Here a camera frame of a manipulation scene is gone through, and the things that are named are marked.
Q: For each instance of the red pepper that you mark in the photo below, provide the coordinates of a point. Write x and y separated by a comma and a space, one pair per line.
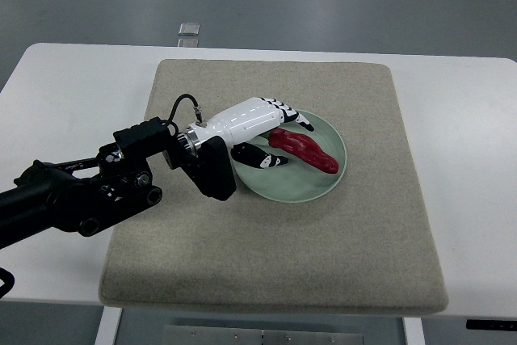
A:
304, 148

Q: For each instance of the beige felt mat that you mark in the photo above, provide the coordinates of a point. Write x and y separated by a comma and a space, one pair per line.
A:
365, 247

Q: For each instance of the light green plate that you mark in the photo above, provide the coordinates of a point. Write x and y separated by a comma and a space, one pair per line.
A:
297, 181

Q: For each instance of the black table control panel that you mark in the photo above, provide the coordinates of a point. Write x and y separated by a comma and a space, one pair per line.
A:
496, 325

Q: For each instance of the white table leg right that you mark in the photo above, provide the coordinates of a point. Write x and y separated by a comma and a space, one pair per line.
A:
413, 331

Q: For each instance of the clear floor marker upper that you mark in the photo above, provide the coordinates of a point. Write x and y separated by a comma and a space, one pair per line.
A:
189, 29

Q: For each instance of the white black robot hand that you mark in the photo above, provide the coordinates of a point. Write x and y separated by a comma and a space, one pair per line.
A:
241, 123

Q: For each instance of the white table leg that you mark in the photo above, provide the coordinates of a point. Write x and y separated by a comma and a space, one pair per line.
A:
108, 326
413, 331

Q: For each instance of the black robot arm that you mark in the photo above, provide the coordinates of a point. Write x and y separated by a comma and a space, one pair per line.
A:
90, 195

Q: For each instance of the white table leg left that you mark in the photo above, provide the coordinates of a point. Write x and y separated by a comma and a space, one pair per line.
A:
108, 326

